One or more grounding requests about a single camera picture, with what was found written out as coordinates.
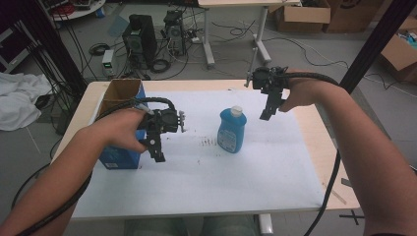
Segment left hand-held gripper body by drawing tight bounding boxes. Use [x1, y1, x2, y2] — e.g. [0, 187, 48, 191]
[137, 107, 189, 135]

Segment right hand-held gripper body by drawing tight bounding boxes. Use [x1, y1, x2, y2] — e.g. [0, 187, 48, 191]
[244, 66, 292, 98]

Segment person's left hand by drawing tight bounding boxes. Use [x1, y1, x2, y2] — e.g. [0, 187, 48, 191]
[93, 107, 149, 154]

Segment person's right hand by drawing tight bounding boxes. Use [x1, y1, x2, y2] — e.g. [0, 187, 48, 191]
[278, 69, 332, 113]

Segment blue bottle with white cap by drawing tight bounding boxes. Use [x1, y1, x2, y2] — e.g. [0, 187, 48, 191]
[216, 105, 248, 154]

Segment light wooden table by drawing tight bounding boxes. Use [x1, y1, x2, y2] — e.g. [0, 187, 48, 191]
[51, 79, 362, 221]

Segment open brown cardboard box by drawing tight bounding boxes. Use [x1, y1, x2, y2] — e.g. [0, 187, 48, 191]
[274, 0, 332, 34]

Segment white power supply unit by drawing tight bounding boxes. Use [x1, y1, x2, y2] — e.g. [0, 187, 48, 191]
[101, 48, 116, 79]

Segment white background desk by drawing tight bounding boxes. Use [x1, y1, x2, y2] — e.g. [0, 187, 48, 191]
[197, 0, 303, 69]

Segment white table mat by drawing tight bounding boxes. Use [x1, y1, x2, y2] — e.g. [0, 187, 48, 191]
[71, 88, 327, 219]

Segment black computer tower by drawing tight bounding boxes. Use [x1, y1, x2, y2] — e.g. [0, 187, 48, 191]
[122, 14, 158, 68]

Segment open grey computer tower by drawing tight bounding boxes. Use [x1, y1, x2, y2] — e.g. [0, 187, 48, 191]
[162, 9, 187, 57]

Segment closed brown cardboard box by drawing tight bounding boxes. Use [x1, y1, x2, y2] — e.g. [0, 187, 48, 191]
[324, 0, 386, 34]

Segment black metal stand pole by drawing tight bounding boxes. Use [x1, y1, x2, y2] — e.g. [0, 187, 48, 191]
[338, 0, 417, 95]

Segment white table leg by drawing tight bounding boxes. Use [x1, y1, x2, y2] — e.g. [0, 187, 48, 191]
[258, 213, 275, 236]

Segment cardboard box with blue contents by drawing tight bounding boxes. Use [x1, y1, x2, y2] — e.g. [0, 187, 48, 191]
[379, 16, 417, 84]

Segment round white table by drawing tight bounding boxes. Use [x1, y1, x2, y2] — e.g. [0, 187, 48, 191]
[40, 0, 107, 23]

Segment white cloth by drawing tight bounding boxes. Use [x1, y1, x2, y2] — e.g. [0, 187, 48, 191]
[0, 72, 54, 133]

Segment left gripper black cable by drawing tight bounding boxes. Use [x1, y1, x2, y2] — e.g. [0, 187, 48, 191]
[14, 96, 178, 236]

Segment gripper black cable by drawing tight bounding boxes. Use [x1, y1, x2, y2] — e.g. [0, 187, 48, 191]
[14, 96, 178, 236]
[284, 71, 343, 236]

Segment grey cable plug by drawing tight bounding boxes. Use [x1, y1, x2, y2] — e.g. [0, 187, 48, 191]
[135, 101, 154, 116]

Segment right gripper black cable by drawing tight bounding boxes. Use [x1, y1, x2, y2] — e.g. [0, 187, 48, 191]
[284, 71, 343, 236]

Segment coiled black cable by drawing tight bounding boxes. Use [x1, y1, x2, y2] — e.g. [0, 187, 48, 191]
[89, 42, 111, 57]

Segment black floor cable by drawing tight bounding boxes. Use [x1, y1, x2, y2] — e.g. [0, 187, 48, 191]
[10, 137, 64, 211]

